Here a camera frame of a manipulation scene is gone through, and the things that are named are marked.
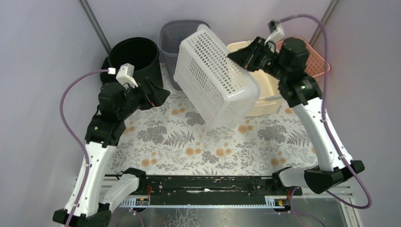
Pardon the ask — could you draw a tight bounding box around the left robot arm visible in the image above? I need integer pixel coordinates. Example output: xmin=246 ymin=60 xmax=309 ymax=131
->
xmin=52 ymin=78 xmax=170 ymax=227

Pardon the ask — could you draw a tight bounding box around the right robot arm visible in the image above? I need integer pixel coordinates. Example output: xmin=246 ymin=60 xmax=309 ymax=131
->
xmin=228 ymin=37 xmax=365 ymax=195

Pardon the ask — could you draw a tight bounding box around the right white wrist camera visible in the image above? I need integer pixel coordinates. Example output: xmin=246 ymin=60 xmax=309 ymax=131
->
xmin=265 ymin=20 xmax=285 ymax=44

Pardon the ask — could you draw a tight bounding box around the purple cable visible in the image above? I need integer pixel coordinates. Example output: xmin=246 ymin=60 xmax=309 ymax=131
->
xmin=59 ymin=69 xmax=110 ymax=227
xmin=280 ymin=14 xmax=373 ymax=227

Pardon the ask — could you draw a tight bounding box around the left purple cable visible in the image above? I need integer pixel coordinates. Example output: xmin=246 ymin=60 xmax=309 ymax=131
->
xmin=59 ymin=69 xmax=110 ymax=227

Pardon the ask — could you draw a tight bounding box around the black round waste bin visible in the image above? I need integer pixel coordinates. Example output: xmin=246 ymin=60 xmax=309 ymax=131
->
xmin=108 ymin=37 xmax=164 ymax=88

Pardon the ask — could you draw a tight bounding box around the white perforated plastic basket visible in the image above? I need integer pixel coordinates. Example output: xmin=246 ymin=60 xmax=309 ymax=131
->
xmin=174 ymin=24 xmax=260 ymax=129

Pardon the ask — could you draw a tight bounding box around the floral patterned table mat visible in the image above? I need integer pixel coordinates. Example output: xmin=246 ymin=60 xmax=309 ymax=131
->
xmin=106 ymin=64 xmax=317 ymax=176

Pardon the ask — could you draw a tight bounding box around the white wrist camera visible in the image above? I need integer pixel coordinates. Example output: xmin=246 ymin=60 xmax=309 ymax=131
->
xmin=265 ymin=20 xmax=285 ymax=44
xmin=107 ymin=63 xmax=138 ymax=89

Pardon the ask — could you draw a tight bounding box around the black cloth in corner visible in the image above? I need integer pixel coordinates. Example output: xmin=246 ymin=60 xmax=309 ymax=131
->
xmin=100 ymin=57 xmax=117 ymax=85

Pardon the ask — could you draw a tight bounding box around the pink perforated plastic basket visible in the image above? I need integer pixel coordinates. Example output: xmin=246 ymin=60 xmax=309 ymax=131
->
xmin=292 ymin=36 xmax=326 ymax=81

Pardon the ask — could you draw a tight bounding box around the cream plastic laundry basket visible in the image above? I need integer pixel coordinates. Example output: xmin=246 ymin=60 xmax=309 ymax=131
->
xmin=227 ymin=41 xmax=284 ymax=118

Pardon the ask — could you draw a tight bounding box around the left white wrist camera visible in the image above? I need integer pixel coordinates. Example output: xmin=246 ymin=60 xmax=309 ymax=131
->
xmin=107 ymin=63 xmax=138 ymax=89

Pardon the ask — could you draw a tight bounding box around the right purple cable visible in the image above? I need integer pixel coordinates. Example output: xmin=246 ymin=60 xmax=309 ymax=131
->
xmin=280 ymin=14 xmax=373 ymax=227

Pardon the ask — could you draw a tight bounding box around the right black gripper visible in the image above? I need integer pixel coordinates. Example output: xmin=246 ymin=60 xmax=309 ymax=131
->
xmin=227 ymin=36 xmax=288 ymax=81

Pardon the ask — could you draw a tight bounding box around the aluminium frame rail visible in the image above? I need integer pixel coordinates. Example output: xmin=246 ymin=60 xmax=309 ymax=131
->
xmin=72 ymin=176 xmax=353 ymax=209

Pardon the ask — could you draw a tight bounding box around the grey ribbed waste bin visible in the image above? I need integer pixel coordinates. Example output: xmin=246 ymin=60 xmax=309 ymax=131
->
xmin=159 ymin=19 xmax=208 ymax=91

